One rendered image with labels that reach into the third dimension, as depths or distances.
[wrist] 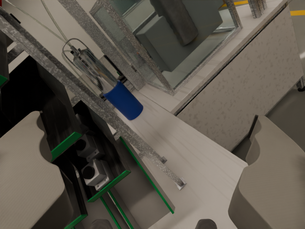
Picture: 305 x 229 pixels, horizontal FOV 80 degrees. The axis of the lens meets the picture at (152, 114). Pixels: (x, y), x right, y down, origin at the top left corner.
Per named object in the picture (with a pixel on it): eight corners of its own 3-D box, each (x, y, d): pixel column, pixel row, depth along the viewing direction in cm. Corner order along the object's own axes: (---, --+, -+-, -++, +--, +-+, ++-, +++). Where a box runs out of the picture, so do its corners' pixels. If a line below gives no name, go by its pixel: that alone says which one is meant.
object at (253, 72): (308, 87, 164) (288, -6, 121) (223, 176, 157) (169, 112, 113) (245, 76, 223) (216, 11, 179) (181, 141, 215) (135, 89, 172)
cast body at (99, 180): (116, 180, 47) (98, 177, 42) (103, 191, 48) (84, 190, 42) (104, 155, 52) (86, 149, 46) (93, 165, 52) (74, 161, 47)
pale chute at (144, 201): (175, 207, 55) (174, 212, 51) (142, 232, 57) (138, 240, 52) (123, 134, 62) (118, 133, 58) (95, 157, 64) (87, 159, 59)
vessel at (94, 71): (120, 82, 122) (75, 32, 102) (105, 97, 121) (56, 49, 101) (115, 78, 134) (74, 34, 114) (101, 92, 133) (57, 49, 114)
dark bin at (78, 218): (88, 215, 46) (64, 217, 40) (51, 245, 47) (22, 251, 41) (64, 133, 62) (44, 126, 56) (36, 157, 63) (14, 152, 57)
